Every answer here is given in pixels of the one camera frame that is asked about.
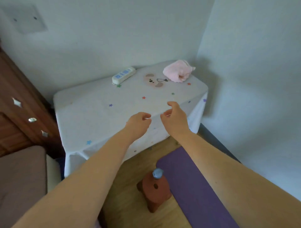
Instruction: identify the white star-print tablecloth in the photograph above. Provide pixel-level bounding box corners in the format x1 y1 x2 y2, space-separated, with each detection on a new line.
53 60 209 178

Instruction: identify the brown wooden cabinet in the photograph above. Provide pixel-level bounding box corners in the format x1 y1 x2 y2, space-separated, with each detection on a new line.
0 47 65 158

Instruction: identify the person's right forearm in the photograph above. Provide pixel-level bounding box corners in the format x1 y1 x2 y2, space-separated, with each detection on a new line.
171 129 301 228

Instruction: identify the person's left forearm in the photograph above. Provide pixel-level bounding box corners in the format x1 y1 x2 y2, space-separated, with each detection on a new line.
12 128 135 228

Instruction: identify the white power strip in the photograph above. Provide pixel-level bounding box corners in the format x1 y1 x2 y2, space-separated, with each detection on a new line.
112 67 136 85

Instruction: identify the brown cushioned sofa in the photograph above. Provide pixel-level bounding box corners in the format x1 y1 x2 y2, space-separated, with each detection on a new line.
0 146 62 228

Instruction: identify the white wall panel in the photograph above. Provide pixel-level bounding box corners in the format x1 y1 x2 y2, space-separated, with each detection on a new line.
3 5 48 35

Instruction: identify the pink folded towel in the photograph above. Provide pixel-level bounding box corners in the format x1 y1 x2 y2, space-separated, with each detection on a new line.
163 59 196 83

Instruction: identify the person's left hand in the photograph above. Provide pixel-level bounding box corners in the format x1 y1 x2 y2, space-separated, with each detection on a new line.
124 112 152 141

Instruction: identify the purple yoga mat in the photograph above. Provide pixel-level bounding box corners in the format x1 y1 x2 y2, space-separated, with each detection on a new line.
156 146 241 228

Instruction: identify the person's right hand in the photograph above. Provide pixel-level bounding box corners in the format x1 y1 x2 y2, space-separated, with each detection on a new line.
160 101 190 138

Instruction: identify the brown plastic stool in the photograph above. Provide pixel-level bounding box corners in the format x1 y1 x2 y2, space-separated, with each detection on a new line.
137 171 172 214

